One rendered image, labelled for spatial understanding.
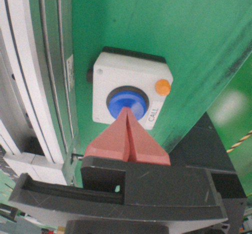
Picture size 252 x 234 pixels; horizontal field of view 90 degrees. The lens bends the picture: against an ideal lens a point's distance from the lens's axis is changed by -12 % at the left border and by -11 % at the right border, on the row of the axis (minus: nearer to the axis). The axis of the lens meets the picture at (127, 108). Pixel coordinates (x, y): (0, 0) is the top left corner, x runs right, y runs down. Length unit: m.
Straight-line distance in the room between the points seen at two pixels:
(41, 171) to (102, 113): 0.15
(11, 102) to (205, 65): 0.27
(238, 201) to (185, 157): 0.20
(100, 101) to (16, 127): 0.14
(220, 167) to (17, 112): 0.52
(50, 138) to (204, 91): 0.23
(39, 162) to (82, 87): 0.13
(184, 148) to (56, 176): 0.35
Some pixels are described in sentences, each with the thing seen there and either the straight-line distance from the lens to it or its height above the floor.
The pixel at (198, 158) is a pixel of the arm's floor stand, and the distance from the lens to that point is 0.48.
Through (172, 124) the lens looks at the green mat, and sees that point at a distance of 0.28.
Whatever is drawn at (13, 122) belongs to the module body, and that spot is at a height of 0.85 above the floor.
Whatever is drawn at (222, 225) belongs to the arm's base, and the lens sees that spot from 0.51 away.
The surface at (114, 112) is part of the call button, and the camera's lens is 0.15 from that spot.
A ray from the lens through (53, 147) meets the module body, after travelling 0.21.
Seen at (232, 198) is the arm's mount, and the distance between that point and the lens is 0.51.
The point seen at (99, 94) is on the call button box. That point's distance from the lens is 0.16.
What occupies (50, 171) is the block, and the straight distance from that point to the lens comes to 0.26.
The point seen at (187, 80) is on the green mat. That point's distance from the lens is 0.22.
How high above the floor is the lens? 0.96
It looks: 49 degrees down
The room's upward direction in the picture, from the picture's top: 176 degrees counter-clockwise
